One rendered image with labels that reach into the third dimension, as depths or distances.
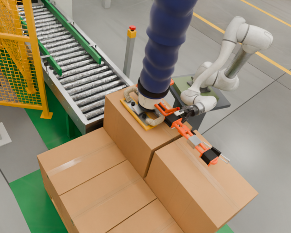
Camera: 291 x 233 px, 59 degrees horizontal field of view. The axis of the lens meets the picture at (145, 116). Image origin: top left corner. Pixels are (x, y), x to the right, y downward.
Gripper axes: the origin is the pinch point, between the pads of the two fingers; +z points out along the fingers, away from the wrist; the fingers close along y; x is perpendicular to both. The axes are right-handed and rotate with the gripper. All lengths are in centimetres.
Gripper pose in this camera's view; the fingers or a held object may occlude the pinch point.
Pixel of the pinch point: (173, 120)
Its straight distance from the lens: 178.0
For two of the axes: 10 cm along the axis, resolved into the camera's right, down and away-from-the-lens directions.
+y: -1.6, 6.7, 7.3
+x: -6.0, -6.5, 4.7
